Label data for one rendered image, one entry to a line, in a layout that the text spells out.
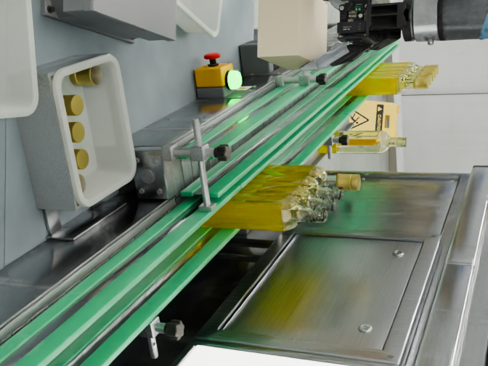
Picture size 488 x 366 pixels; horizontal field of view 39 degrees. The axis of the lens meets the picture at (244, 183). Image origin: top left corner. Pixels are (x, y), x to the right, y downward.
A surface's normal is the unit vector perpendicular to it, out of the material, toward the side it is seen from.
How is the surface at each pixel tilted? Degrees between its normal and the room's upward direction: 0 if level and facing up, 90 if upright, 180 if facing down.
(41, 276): 90
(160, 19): 1
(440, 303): 90
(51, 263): 90
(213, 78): 90
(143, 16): 1
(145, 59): 0
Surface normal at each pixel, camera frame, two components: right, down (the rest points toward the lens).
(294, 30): -0.40, 0.01
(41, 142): -0.38, 0.34
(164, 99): 0.92, 0.03
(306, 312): -0.11, -0.94
